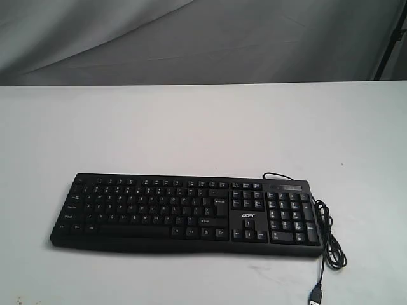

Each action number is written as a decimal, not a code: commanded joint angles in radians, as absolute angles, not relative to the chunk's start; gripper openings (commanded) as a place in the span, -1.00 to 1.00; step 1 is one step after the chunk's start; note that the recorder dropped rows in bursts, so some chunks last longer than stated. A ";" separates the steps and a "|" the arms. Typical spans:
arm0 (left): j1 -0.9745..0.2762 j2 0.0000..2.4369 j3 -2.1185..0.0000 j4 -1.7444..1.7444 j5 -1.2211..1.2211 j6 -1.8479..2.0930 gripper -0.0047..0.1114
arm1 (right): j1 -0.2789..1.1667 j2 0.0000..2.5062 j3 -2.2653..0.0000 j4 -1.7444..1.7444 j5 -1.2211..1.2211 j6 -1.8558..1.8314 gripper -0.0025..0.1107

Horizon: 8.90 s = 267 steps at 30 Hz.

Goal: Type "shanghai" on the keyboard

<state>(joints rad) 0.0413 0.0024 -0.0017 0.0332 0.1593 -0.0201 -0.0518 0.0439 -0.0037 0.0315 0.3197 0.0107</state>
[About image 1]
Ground black acer keyboard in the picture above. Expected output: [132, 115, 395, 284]
[50, 173, 323, 257]

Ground white backdrop cloth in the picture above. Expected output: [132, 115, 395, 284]
[1, 1, 404, 86]

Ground black backdrop stand pole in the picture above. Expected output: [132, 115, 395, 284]
[373, 1, 406, 81]

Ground black usb cable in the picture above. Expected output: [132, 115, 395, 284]
[262, 172, 348, 305]

